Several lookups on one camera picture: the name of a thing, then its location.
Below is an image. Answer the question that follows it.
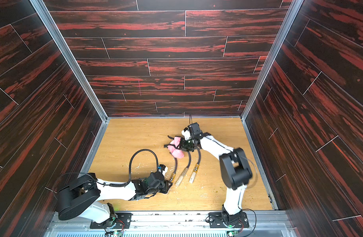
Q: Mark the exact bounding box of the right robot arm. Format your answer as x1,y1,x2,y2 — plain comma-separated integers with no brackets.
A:
176,123,253,228

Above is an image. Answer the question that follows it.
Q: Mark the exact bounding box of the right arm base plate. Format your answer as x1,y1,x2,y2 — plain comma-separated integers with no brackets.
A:
205,211,249,228

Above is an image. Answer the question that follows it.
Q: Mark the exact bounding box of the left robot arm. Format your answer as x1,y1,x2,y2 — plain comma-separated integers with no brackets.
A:
56,171,173,224

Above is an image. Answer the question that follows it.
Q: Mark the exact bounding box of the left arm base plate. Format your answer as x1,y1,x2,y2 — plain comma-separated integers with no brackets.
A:
90,212,133,230

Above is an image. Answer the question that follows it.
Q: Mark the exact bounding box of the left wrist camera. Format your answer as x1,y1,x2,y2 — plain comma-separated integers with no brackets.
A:
157,164,168,176

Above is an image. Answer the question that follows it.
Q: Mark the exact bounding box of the small sickle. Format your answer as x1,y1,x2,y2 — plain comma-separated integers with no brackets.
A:
176,151,191,187
169,158,178,183
189,148,201,184

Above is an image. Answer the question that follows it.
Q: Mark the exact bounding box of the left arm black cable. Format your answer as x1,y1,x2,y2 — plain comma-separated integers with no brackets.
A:
101,149,161,188

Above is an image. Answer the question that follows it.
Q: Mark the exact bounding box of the aluminium front rail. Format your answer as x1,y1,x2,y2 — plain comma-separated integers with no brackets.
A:
44,210,299,237

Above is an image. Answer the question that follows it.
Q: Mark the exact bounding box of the pink rag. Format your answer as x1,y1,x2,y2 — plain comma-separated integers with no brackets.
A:
164,136,184,159

